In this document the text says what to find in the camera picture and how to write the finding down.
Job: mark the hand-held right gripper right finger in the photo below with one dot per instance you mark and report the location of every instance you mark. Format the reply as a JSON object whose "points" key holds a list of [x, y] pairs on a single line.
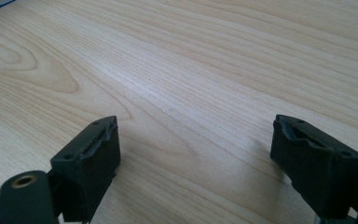
{"points": [[317, 174]]}

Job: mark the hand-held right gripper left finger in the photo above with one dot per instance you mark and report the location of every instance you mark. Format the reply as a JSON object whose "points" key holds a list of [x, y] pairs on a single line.
{"points": [[87, 168]]}

